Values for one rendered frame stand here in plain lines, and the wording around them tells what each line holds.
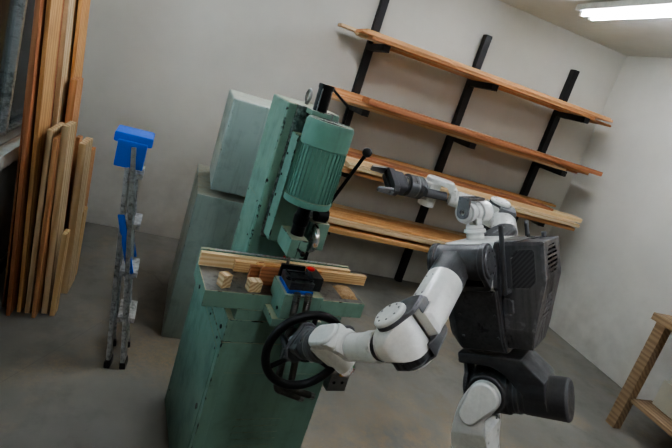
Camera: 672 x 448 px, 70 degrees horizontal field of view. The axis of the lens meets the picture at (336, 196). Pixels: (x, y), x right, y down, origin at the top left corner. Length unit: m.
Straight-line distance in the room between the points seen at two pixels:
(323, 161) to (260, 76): 2.42
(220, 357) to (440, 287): 0.91
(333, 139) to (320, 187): 0.17
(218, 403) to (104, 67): 2.80
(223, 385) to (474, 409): 0.85
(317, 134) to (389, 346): 0.82
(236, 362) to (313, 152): 0.78
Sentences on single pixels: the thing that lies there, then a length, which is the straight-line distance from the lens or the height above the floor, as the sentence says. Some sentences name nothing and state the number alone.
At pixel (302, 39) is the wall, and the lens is 4.04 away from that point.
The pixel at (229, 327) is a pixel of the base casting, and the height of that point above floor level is 0.77.
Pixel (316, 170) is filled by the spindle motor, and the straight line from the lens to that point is 1.65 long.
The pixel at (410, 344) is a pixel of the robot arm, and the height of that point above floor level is 1.18.
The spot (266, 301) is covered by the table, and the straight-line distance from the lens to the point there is 1.69.
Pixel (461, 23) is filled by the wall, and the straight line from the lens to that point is 4.51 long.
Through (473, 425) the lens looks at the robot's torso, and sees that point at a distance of 1.54.
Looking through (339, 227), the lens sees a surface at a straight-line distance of 3.93.
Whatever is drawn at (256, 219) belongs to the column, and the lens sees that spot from 1.93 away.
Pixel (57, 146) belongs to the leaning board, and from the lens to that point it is 2.71.
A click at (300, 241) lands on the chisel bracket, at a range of 1.75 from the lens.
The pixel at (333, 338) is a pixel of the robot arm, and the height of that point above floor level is 1.08.
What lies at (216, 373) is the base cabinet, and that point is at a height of 0.59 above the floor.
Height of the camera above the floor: 1.65
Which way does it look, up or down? 13 degrees down
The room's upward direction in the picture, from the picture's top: 18 degrees clockwise
